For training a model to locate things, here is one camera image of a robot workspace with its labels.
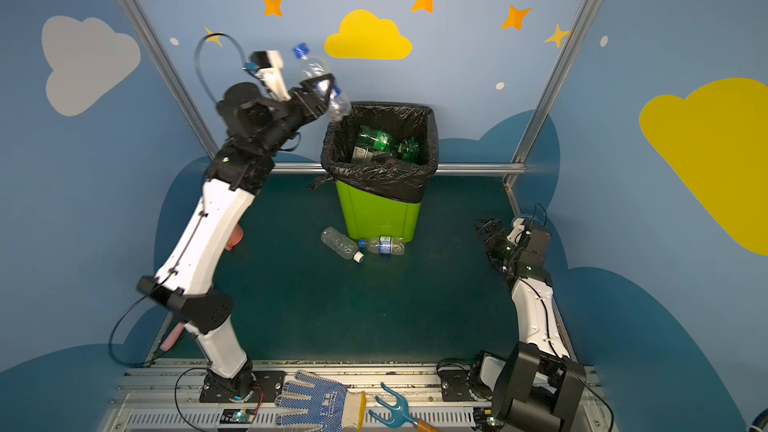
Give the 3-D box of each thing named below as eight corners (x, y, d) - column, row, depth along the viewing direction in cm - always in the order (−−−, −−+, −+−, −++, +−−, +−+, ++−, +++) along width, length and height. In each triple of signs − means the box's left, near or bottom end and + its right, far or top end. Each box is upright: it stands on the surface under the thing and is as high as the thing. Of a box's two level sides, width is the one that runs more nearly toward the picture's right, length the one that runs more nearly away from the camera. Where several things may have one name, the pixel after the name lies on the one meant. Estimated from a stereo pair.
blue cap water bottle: (359, 260, 103) (358, 248, 97) (360, 248, 106) (359, 235, 100) (403, 260, 103) (404, 248, 97) (402, 248, 106) (404, 235, 100)
